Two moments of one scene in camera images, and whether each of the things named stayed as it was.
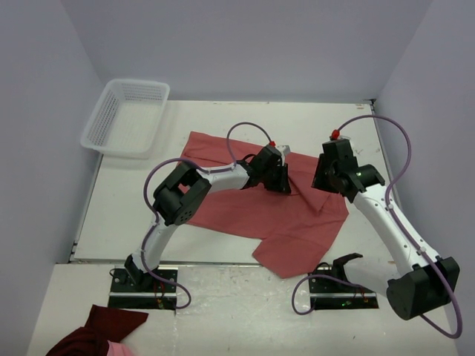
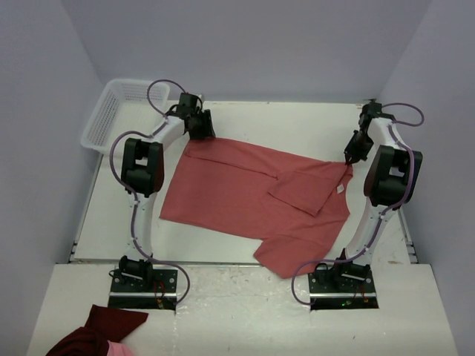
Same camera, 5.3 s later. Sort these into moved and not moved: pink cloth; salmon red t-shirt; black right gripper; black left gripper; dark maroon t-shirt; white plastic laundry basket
Moved: black left gripper; black right gripper
Not moved: dark maroon t-shirt; pink cloth; white plastic laundry basket; salmon red t-shirt
